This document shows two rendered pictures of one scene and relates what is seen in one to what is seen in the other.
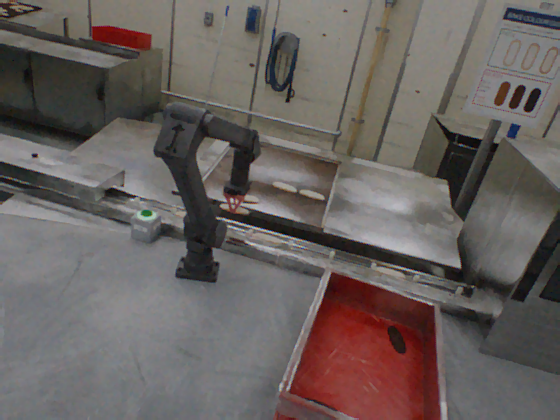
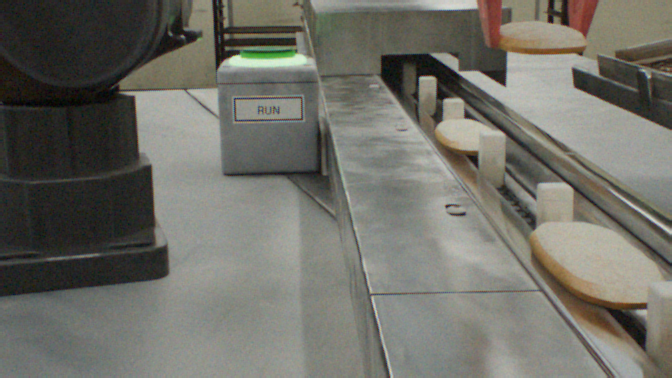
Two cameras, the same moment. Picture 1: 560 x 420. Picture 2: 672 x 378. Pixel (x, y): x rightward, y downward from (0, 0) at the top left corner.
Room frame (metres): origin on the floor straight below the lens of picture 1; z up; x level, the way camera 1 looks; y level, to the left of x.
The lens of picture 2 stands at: (1.01, -0.33, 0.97)
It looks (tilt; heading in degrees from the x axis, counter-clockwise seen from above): 12 degrees down; 81
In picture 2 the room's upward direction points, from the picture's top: 1 degrees counter-clockwise
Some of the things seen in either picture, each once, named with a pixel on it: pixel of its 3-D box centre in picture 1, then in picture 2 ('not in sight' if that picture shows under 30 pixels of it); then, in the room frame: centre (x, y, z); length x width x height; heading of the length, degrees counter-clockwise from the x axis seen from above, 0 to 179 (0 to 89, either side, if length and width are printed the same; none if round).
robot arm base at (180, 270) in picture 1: (199, 260); (66, 177); (0.96, 0.20, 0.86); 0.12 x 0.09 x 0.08; 96
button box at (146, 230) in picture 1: (146, 229); (274, 136); (1.09, 0.41, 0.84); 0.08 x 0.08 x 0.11; 83
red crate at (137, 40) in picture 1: (122, 36); not in sight; (4.50, 2.05, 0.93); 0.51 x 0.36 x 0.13; 87
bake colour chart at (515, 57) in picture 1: (521, 68); not in sight; (1.88, -0.87, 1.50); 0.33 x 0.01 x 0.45; 82
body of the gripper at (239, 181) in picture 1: (239, 177); not in sight; (1.19, 0.15, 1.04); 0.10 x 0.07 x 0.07; 172
